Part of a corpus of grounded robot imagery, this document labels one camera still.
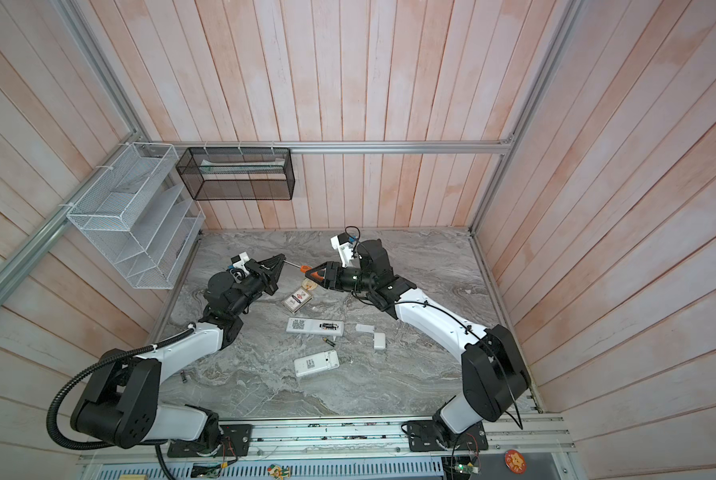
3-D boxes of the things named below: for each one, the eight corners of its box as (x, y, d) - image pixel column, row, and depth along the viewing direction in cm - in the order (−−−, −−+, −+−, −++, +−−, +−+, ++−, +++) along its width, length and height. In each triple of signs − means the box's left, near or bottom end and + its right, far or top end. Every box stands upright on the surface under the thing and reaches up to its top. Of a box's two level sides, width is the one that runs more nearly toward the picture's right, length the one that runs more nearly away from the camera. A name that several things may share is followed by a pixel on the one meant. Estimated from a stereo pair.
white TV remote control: (286, 332, 94) (285, 329, 93) (289, 320, 97) (288, 316, 95) (343, 336, 94) (343, 333, 92) (344, 323, 96) (344, 320, 95)
